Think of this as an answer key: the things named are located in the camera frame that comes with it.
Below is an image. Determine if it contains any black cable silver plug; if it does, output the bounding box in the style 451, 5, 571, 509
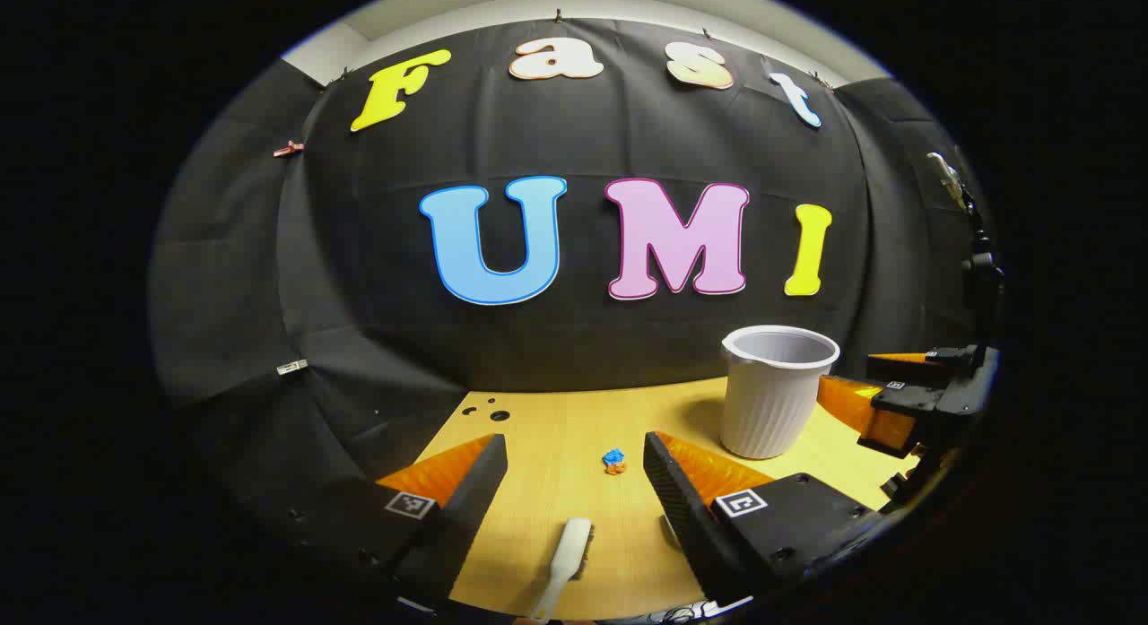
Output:
926, 152, 987, 258

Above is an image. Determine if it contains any white ribbed garbage bin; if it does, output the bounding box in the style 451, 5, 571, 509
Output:
720, 325, 841, 460

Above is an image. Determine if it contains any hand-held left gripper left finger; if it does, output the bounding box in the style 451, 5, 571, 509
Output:
296, 432, 509, 608

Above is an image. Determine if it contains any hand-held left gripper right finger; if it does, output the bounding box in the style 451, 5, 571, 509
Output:
643, 430, 889, 608

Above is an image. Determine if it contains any small white broom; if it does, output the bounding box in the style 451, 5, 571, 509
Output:
529, 517, 595, 621

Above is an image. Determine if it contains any wooden desktop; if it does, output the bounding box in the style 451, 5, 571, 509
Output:
414, 374, 925, 621

